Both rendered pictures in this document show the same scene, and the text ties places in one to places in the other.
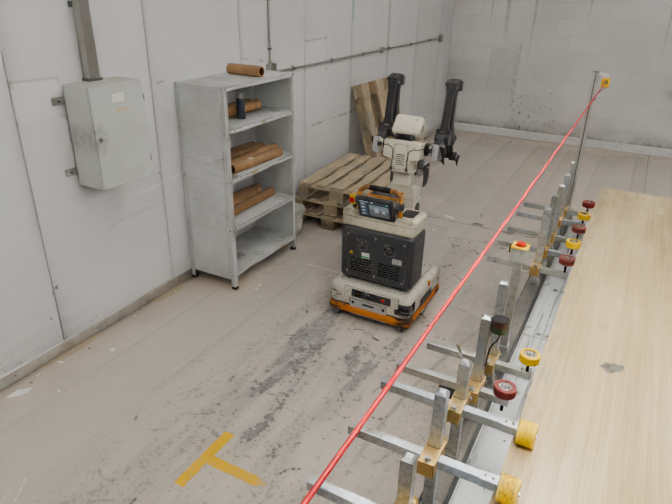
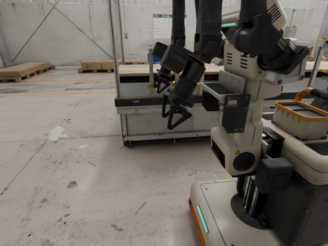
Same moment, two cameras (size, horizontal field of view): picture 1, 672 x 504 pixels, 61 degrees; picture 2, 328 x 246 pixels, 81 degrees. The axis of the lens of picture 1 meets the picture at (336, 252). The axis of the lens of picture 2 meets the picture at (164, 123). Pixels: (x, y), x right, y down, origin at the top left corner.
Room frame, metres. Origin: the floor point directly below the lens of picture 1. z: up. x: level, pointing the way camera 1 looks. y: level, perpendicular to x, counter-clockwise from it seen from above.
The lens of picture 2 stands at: (4.70, -0.01, 1.24)
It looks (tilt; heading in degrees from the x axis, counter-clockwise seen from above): 24 degrees down; 235
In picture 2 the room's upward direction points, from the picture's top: straight up
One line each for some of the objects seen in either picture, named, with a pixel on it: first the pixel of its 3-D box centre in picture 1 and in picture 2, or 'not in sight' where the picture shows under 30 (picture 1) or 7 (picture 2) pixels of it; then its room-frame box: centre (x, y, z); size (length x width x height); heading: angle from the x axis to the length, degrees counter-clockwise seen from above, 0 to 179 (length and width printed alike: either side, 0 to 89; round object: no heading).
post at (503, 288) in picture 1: (496, 333); not in sight; (1.95, -0.66, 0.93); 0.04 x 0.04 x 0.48; 62
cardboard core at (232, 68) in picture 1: (245, 69); not in sight; (4.50, 0.73, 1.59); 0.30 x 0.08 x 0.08; 62
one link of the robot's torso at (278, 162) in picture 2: not in sight; (245, 162); (3.92, -0.41, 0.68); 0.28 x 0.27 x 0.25; 62
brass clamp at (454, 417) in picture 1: (458, 405); not in sight; (1.49, -0.42, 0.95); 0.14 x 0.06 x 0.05; 152
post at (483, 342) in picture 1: (478, 370); not in sight; (1.73, -0.54, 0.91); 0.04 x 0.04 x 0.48; 62
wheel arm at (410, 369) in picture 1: (450, 382); not in sight; (1.73, -0.45, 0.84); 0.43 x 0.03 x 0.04; 62
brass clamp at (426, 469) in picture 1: (432, 454); not in sight; (1.27, -0.30, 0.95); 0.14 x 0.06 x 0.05; 152
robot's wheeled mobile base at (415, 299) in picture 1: (386, 285); (251, 222); (3.74, -0.39, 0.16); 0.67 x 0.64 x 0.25; 152
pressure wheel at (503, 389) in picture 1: (503, 397); not in sight; (1.64, -0.62, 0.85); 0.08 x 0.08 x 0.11
